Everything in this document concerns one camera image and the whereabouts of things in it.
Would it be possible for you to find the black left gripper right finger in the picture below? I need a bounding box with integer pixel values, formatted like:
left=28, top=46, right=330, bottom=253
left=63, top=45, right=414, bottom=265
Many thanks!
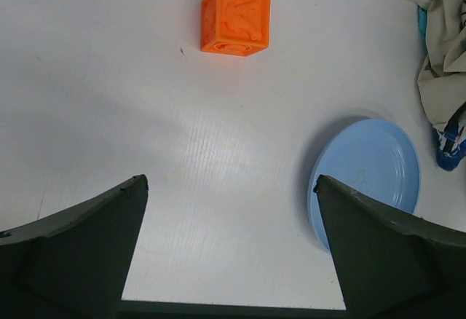
left=314, top=175, right=465, bottom=318

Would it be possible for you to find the orange toy cube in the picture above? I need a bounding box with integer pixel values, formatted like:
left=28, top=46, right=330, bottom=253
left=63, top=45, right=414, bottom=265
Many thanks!
left=200, top=0, right=271, bottom=57

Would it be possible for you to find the blue patterned cloth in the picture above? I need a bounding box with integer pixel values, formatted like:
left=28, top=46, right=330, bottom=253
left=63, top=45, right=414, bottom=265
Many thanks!
left=435, top=103, right=465, bottom=171

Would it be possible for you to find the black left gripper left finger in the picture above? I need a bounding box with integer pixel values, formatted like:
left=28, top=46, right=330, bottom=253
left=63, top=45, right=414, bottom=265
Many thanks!
left=1, top=175, right=149, bottom=318

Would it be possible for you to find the light blue plate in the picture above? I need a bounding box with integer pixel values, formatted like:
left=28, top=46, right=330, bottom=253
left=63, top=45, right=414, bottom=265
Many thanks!
left=307, top=119, right=421, bottom=252

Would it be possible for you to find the beige zippered cloth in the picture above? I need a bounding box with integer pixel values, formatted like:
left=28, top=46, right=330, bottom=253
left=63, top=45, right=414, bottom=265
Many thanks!
left=412, top=0, right=465, bottom=131

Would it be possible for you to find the teal cloth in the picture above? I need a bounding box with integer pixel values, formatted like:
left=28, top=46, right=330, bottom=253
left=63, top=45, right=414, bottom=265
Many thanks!
left=417, top=7, right=427, bottom=39

